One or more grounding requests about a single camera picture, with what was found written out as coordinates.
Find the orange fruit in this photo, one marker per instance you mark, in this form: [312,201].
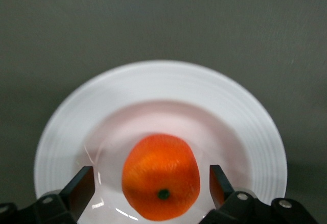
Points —
[161,175]

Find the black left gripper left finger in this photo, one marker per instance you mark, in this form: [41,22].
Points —
[76,196]

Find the white round plate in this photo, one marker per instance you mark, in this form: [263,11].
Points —
[161,94]

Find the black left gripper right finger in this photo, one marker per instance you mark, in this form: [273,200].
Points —
[230,203]

